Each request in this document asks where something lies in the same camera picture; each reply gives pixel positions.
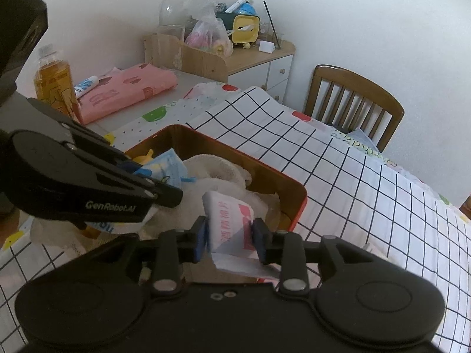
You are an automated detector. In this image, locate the clear plastic bag with toys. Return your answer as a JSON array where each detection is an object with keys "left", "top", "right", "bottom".
[{"left": 184, "top": 18, "right": 233, "bottom": 57}]

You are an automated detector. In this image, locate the red tin box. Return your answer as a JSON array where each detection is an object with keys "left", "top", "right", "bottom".
[{"left": 82, "top": 124, "right": 309, "bottom": 243}]

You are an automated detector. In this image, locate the small white blue tube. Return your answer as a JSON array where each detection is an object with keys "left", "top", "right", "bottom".
[{"left": 74, "top": 76, "right": 99, "bottom": 99}]

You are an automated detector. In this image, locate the blue pouch with strap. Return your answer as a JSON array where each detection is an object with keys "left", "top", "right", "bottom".
[{"left": 134, "top": 148, "right": 197, "bottom": 189}]

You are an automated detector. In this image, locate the pink folded cloth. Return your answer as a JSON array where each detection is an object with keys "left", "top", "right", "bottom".
[{"left": 80, "top": 63, "right": 178, "bottom": 125}]

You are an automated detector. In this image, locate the glass vase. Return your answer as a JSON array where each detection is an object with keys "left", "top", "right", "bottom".
[{"left": 159, "top": 0, "right": 192, "bottom": 27}]

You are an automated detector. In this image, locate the white wooden cabinet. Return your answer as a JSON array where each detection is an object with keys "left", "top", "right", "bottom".
[{"left": 144, "top": 34, "right": 295, "bottom": 103}]

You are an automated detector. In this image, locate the checkered white tablecloth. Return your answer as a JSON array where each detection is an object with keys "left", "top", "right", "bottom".
[{"left": 1, "top": 89, "right": 470, "bottom": 352}]

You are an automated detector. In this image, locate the white pink tissue pack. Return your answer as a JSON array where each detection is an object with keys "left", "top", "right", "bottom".
[{"left": 203, "top": 191, "right": 280, "bottom": 280}]

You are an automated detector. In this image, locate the yellow plush duck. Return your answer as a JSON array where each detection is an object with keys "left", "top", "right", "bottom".
[{"left": 132, "top": 149, "right": 154, "bottom": 168}]

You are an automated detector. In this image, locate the amber drink bottle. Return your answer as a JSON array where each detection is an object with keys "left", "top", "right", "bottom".
[{"left": 34, "top": 44, "right": 82, "bottom": 123}]

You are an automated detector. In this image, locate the brown wooden chair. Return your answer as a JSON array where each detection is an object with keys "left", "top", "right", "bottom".
[{"left": 304, "top": 65, "right": 405, "bottom": 151}]

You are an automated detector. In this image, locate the yellow tissue box clock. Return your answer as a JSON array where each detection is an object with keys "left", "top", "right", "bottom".
[{"left": 231, "top": 14, "right": 260, "bottom": 46}]

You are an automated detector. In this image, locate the cream white cloth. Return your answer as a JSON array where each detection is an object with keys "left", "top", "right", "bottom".
[{"left": 138, "top": 154, "right": 281, "bottom": 240}]

